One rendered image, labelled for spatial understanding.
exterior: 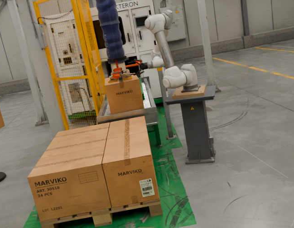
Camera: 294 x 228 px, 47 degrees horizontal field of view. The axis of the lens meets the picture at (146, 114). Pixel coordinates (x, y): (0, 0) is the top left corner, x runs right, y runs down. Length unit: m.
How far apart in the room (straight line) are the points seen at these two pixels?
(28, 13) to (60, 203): 2.59
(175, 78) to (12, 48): 10.11
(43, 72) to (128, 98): 1.30
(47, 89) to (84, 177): 2.12
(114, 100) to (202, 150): 1.14
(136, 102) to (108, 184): 1.40
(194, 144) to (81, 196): 1.41
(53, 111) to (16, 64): 8.40
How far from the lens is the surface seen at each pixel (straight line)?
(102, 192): 2.80
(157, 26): 3.40
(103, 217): 2.91
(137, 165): 2.69
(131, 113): 3.85
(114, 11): 4.02
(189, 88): 3.50
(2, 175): 4.66
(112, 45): 4.00
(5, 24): 13.01
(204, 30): 6.70
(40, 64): 4.61
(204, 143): 3.63
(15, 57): 12.98
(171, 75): 3.34
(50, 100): 4.66
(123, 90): 3.86
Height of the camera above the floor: 1.53
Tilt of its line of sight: 15 degrees down
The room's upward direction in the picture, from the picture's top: 10 degrees counter-clockwise
